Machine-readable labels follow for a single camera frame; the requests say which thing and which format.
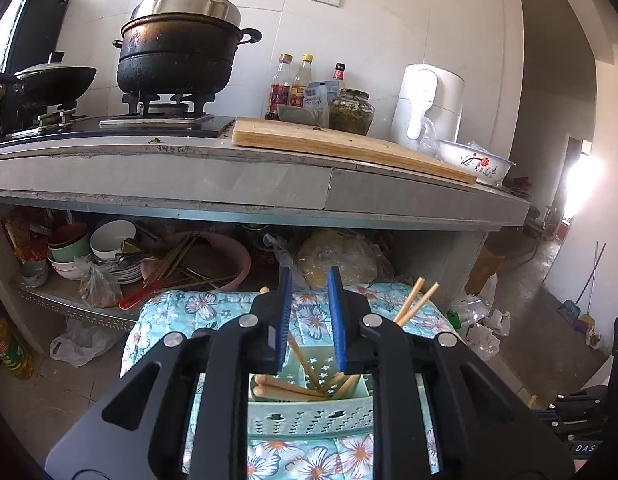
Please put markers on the black stockpot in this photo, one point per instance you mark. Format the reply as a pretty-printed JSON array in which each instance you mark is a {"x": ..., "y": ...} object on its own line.
[{"x": 174, "y": 60}]

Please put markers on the white bowl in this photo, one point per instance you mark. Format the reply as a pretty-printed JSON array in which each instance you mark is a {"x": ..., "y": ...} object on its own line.
[{"x": 111, "y": 237}]

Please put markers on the wok lid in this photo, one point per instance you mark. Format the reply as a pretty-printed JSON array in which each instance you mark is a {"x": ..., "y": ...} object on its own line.
[{"x": 44, "y": 69}]

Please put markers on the metal-edged lower shelf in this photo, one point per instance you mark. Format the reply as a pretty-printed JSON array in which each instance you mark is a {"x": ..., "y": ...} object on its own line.
[{"x": 64, "y": 302}]

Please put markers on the white enamel basin with flowers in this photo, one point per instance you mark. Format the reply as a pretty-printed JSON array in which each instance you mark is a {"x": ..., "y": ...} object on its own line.
[{"x": 479, "y": 162}]

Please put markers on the yellow-capped sauce bottle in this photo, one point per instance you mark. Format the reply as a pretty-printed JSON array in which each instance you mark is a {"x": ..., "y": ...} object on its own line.
[{"x": 301, "y": 82}]

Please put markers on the cooking oil bottle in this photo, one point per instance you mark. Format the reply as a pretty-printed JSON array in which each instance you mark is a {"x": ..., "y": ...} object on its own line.
[{"x": 11, "y": 355}]

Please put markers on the yellow food in plastic bag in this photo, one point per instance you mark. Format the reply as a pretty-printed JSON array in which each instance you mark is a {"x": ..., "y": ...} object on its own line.
[{"x": 339, "y": 255}]

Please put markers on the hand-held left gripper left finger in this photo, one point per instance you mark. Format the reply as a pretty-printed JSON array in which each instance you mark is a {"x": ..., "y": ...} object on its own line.
[{"x": 285, "y": 320}]

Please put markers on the stack of bowls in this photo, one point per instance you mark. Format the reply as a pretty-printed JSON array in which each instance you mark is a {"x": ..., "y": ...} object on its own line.
[{"x": 69, "y": 250}]

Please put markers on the broom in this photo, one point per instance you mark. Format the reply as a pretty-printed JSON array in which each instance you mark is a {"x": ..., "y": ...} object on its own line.
[{"x": 593, "y": 332}]

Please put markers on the red snack bag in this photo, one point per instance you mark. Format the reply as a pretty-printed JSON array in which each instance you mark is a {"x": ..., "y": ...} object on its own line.
[{"x": 24, "y": 235}]

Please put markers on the steel steamer lid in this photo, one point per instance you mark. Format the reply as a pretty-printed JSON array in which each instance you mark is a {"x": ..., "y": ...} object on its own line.
[{"x": 189, "y": 7}]

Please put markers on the floral turquoise quilt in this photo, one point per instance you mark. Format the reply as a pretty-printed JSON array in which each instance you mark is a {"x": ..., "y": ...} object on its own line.
[{"x": 209, "y": 305}]

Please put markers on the green plastic utensil holder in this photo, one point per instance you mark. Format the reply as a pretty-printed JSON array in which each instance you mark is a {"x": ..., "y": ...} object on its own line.
[{"x": 299, "y": 417}]

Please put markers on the small patterned bowl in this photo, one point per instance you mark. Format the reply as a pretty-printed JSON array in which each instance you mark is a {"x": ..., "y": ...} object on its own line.
[{"x": 35, "y": 272}]

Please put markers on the grey concrete kitchen counter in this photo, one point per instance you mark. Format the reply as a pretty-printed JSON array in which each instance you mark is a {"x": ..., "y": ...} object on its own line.
[{"x": 189, "y": 180}]

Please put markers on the bundle of chopsticks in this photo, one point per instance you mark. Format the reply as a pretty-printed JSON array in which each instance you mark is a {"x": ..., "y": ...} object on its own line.
[{"x": 289, "y": 389}]

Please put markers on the pink plastic basin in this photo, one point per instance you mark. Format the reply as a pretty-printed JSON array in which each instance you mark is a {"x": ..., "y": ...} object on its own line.
[{"x": 224, "y": 260}]

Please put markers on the red-capped sauce bottle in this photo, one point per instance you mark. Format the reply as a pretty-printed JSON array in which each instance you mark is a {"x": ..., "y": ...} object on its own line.
[{"x": 338, "y": 71}]

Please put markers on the blue dustpan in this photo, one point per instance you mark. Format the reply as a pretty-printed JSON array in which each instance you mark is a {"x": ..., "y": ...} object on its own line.
[{"x": 569, "y": 309}]

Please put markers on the gold-capped dark sauce bottle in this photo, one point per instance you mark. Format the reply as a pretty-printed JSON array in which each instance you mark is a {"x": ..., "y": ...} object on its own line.
[{"x": 280, "y": 95}]

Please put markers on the black box appliance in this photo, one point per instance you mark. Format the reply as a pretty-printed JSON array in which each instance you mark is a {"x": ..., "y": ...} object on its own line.
[{"x": 39, "y": 20}]

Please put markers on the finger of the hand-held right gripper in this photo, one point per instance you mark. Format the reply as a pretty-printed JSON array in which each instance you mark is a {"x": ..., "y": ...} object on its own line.
[
  {"x": 584, "y": 447},
  {"x": 579, "y": 412}
]

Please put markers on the black wok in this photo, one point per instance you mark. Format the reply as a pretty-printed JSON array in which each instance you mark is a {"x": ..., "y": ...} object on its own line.
[{"x": 54, "y": 85}]

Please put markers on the crumpled clear plastic bags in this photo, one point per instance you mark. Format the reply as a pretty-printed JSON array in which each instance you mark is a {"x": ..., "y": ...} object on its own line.
[{"x": 476, "y": 310}]

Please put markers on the black gas stove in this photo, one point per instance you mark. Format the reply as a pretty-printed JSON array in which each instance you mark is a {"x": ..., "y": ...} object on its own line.
[{"x": 139, "y": 127}]

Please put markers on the loose shelf chopsticks pile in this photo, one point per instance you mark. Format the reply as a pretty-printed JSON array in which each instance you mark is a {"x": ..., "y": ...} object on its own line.
[{"x": 174, "y": 260}]

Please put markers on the cardboard piece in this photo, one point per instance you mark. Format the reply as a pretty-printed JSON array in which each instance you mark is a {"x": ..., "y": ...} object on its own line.
[{"x": 484, "y": 270}]

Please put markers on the wooden cutting board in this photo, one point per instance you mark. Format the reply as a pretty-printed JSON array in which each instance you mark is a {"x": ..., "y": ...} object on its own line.
[{"x": 339, "y": 142}]

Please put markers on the small clear plastic bag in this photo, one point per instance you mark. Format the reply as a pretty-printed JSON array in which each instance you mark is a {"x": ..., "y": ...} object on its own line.
[{"x": 101, "y": 287}]

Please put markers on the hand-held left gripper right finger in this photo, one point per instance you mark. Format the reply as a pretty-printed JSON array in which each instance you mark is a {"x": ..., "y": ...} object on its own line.
[{"x": 337, "y": 320}]

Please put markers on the grey shallow dish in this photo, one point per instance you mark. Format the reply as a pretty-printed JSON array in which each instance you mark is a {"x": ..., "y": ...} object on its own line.
[{"x": 296, "y": 114}]

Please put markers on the stack of white plates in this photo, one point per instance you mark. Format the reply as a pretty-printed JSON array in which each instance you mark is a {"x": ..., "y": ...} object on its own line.
[{"x": 129, "y": 272}]

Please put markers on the glass jar of pickles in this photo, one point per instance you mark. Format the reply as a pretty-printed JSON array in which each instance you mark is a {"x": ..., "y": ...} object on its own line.
[{"x": 351, "y": 112}]

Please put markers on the white plastic bag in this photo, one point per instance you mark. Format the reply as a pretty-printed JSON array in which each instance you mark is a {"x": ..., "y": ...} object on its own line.
[{"x": 84, "y": 345}]

